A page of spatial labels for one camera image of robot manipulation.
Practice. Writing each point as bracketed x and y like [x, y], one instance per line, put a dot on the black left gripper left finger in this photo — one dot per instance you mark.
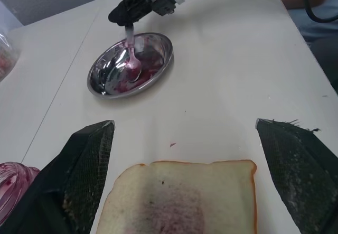
[52, 191]

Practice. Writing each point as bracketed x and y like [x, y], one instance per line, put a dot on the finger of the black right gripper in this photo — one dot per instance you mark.
[126, 3]
[138, 12]

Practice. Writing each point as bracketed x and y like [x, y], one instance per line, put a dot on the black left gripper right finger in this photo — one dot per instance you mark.
[303, 178]

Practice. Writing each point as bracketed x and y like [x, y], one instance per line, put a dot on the jam-smeared metal spoon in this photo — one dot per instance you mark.
[133, 65]

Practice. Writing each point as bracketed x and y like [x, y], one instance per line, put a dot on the glass jam jar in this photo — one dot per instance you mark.
[14, 186]

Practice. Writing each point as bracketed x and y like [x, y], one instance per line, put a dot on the round steel jam dish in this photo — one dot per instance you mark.
[153, 59]

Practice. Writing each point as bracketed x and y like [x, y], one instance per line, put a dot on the white bread slice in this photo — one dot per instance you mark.
[179, 199]

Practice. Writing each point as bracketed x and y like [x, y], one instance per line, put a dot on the clear plastic bag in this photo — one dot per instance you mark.
[6, 54]

